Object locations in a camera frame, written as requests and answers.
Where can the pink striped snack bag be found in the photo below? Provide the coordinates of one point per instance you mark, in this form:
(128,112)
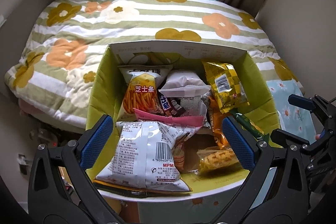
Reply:
(188,121)

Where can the beige and orange snack bag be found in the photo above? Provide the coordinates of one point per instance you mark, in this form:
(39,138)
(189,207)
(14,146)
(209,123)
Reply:
(216,120)

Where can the clear waffle cookie bag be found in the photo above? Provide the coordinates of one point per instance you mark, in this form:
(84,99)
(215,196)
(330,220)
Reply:
(215,161)

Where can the yellow-green cardboard box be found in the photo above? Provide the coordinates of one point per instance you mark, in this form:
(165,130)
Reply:
(109,89)

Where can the white sealed snack pouch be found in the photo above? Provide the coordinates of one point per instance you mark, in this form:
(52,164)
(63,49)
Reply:
(183,83)

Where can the grey bed headboard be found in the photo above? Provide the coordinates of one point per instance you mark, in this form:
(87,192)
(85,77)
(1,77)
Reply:
(14,34)

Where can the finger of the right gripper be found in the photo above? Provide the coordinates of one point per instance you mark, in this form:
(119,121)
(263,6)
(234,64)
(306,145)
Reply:
(285,139)
(323,109)

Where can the purple chocolate snack packet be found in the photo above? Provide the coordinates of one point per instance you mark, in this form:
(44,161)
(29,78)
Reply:
(170,106)

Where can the silver Oishi snack bag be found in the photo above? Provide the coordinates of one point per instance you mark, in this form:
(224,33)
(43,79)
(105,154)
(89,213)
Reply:
(143,158)

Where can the floral striped duvet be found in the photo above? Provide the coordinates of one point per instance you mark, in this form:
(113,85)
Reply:
(58,64)

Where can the green snack packet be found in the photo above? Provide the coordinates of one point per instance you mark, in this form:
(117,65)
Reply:
(248,125)

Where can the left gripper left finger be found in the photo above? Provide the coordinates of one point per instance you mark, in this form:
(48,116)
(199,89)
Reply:
(60,190)

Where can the gold foil snack bag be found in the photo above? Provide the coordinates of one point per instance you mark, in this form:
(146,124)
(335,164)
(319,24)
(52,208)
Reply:
(226,86)

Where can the cheese stick snack bag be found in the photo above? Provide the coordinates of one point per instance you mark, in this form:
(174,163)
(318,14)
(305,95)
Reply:
(141,93)

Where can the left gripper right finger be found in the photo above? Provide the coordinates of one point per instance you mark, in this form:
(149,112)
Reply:
(286,199)

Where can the grey newspaper-print snack bag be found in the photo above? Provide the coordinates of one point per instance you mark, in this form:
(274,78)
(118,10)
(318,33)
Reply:
(195,106)

